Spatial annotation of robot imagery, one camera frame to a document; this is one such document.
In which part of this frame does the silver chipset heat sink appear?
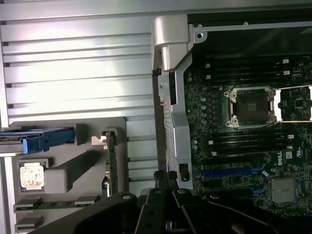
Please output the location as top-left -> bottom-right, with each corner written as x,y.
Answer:
270,177 -> 300,204

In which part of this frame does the hard disk with blue carrier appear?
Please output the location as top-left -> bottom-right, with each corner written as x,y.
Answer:
0,126 -> 75,156

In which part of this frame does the metal socket cover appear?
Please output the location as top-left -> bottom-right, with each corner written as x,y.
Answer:
274,84 -> 312,122

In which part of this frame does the grey parts rack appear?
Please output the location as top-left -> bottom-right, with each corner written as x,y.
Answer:
9,117 -> 131,234

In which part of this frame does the open black PC case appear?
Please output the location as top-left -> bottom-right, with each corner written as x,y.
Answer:
150,13 -> 312,220

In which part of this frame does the blue expansion slot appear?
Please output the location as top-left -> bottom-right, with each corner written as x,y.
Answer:
201,168 -> 259,179

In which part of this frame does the silver CPU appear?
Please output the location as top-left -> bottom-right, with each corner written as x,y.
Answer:
19,160 -> 46,193

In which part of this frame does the green RAM stick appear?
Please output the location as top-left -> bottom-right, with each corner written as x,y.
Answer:
14,196 -> 100,212

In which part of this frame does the green Dell motherboard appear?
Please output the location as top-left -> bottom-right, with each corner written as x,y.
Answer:
184,53 -> 312,217

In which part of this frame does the CPU socket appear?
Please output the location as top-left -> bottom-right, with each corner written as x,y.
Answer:
223,86 -> 278,129

